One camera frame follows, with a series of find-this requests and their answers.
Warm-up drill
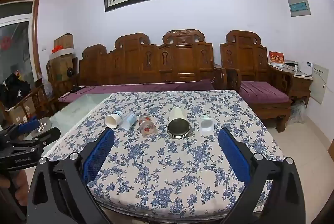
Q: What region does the cream steel-lined cup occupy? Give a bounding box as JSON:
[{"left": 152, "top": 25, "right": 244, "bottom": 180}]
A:
[{"left": 167, "top": 107, "right": 191, "bottom": 139}]

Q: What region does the red flower print glass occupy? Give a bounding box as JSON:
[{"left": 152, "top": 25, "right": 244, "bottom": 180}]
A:
[{"left": 139, "top": 115, "right": 158, "bottom": 138}]

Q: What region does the clear plastic cup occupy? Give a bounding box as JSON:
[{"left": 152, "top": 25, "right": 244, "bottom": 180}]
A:
[{"left": 120, "top": 112, "right": 137, "bottom": 131}]

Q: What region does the large brown cardboard box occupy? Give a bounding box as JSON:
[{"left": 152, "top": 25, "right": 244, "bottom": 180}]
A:
[{"left": 48, "top": 54, "right": 74, "bottom": 82}]

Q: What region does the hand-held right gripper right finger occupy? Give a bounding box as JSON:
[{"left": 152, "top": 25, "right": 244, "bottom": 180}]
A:
[{"left": 217, "top": 127, "right": 306, "bottom": 224}]

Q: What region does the wooden side table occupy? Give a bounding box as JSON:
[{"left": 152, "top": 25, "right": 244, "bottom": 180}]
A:
[{"left": 271, "top": 65, "right": 314, "bottom": 108}]

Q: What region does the grey wall electrical box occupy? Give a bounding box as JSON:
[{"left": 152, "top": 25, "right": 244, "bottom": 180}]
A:
[{"left": 288, "top": 0, "right": 311, "bottom": 17}]

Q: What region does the clear plastic bag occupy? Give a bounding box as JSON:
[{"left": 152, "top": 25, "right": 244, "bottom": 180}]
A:
[{"left": 289, "top": 99, "right": 307, "bottom": 124}]

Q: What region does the open floor cardboard box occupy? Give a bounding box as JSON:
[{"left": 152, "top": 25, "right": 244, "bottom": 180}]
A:
[{"left": 5, "top": 105, "right": 30, "bottom": 125}]

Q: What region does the wooden framed glass door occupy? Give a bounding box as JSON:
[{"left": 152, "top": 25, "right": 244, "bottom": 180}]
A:
[{"left": 0, "top": 0, "right": 43, "bottom": 89}]

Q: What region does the blue floral tablecloth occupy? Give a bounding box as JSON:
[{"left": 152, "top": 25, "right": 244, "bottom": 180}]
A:
[{"left": 48, "top": 90, "right": 286, "bottom": 217}]

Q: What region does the white paper cup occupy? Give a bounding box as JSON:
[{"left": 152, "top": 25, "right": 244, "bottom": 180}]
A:
[{"left": 105, "top": 111, "right": 124, "bottom": 129}]

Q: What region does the small brown cardboard box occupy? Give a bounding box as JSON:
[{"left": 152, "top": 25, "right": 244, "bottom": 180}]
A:
[{"left": 54, "top": 33, "right": 74, "bottom": 50}]

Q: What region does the long purple seat cushion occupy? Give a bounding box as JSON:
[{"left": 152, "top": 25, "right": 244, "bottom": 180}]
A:
[{"left": 59, "top": 79, "right": 215, "bottom": 103}]

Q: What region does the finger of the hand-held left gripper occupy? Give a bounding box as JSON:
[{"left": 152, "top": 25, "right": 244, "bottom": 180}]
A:
[
  {"left": 0, "top": 117, "right": 52, "bottom": 140},
  {"left": 10, "top": 127, "right": 61, "bottom": 153}
]

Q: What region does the carved wooden sofa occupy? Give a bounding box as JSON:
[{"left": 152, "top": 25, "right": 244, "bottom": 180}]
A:
[{"left": 77, "top": 29, "right": 228, "bottom": 91}]

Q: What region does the white wall panel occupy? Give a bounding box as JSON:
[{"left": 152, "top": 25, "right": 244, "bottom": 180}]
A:
[{"left": 310, "top": 66, "right": 329, "bottom": 104}]

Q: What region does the wooden side chair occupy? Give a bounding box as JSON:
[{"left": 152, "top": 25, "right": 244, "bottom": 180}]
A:
[{"left": 16, "top": 80, "right": 61, "bottom": 121}]

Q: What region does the dark clothes pile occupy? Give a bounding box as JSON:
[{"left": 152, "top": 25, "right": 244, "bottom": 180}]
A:
[{"left": 0, "top": 72, "right": 32, "bottom": 110}]

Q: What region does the square purple seat cushion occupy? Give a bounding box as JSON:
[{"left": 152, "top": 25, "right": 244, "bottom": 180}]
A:
[{"left": 239, "top": 81, "right": 293, "bottom": 103}]

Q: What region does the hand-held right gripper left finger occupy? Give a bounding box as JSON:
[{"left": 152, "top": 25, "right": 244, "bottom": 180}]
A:
[{"left": 26, "top": 127, "right": 116, "bottom": 224}]

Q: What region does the white boxy device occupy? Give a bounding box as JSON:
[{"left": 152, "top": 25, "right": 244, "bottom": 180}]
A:
[{"left": 303, "top": 62, "right": 314, "bottom": 76}]

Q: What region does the red printed box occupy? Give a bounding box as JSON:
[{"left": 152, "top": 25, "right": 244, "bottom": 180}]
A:
[{"left": 269, "top": 51, "right": 285, "bottom": 66}]

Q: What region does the carved wooden armchair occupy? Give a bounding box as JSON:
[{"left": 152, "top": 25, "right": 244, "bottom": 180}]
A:
[{"left": 220, "top": 30, "right": 294, "bottom": 133}]

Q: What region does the small white plastic cup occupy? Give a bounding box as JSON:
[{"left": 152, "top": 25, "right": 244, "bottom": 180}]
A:
[{"left": 199, "top": 115, "right": 216, "bottom": 134}]

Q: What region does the person's left hand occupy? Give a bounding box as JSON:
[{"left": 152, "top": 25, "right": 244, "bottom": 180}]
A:
[{"left": 0, "top": 169, "right": 29, "bottom": 216}]

